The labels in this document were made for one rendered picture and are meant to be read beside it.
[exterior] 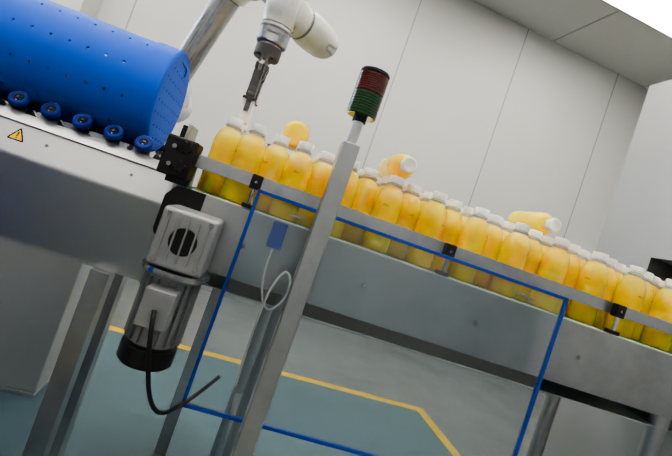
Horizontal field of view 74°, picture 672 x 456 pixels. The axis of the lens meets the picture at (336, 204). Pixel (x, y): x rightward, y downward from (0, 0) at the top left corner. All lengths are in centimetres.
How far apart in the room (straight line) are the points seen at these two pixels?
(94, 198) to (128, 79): 30
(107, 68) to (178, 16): 310
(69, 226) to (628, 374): 148
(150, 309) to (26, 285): 102
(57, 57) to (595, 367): 154
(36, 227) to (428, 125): 368
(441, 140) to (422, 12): 122
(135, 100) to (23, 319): 101
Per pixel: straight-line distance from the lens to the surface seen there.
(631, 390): 149
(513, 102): 492
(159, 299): 91
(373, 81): 93
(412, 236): 112
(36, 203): 128
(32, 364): 197
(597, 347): 139
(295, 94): 414
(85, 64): 124
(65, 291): 187
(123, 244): 123
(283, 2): 135
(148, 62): 122
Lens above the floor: 94
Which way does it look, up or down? 2 degrees up
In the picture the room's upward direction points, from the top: 19 degrees clockwise
